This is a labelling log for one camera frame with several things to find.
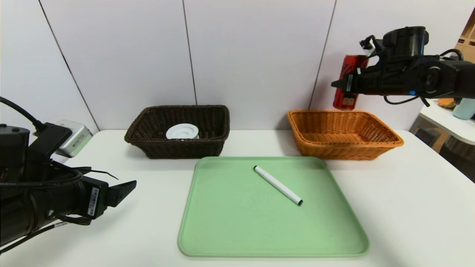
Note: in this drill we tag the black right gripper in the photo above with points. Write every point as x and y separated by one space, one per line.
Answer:
349 84

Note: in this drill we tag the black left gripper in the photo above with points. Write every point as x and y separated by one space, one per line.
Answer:
95 201

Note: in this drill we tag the red soda can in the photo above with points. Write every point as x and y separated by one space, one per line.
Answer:
350 63

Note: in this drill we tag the white plastic sink strainer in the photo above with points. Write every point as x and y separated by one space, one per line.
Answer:
182 131

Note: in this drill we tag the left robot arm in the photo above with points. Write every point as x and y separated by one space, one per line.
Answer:
33 207

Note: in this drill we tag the orange wicker basket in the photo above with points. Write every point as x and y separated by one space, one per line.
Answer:
334 148

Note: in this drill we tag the dark brown wicker basket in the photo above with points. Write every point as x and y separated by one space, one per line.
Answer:
207 129

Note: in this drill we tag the brown bread bun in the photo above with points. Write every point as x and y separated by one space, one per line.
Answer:
446 103

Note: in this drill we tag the white side table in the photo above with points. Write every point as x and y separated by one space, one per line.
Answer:
445 124

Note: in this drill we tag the white marker pen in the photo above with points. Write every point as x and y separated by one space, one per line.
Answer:
278 185

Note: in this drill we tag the light green plastic tray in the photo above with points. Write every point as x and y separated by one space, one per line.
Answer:
237 222

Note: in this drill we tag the teal cup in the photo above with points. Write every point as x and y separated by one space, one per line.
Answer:
465 109

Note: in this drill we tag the wooden shelf unit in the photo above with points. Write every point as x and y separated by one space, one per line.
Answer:
469 40

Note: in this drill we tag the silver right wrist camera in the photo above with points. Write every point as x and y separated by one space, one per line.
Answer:
369 44

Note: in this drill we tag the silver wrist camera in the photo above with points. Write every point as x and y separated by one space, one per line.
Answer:
76 139
369 44

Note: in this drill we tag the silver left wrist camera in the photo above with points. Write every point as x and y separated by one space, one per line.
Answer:
76 139

